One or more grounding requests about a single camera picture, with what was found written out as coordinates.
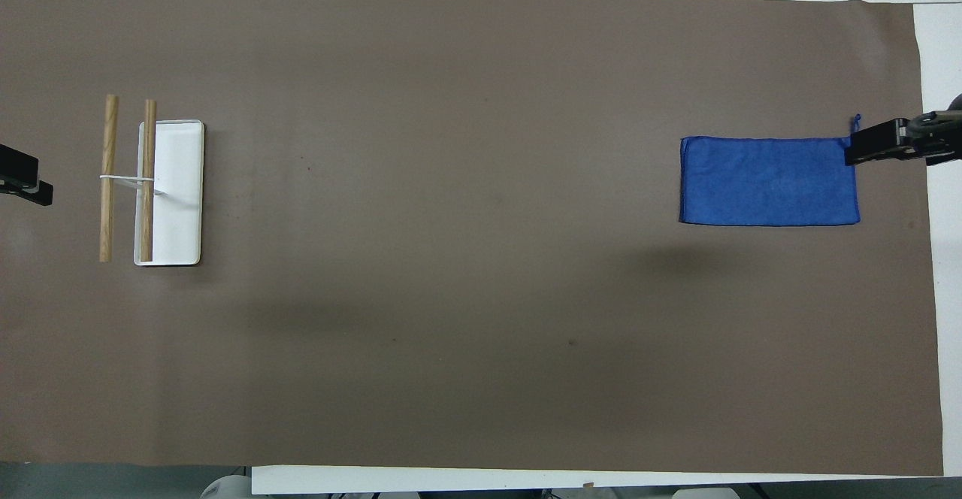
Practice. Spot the blue towel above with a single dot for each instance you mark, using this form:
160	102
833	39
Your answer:
766	182

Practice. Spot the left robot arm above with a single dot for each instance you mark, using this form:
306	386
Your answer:
227	487

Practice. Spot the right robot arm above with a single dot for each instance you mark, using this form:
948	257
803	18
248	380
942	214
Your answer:
706	494

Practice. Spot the white rack with wooden bars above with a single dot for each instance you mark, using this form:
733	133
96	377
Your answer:
176	198

